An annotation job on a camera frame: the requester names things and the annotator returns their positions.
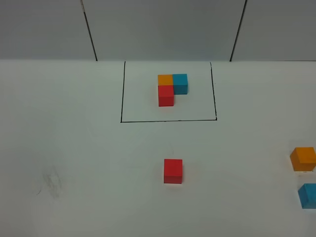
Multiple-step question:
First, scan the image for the red template block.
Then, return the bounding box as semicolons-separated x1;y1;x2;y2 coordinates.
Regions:
158;85;174;107

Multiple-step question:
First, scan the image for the orange template block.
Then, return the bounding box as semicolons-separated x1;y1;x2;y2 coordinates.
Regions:
158;75;173;86

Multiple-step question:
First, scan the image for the blue template block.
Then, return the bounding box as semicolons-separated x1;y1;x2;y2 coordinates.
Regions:
172;74;188;95

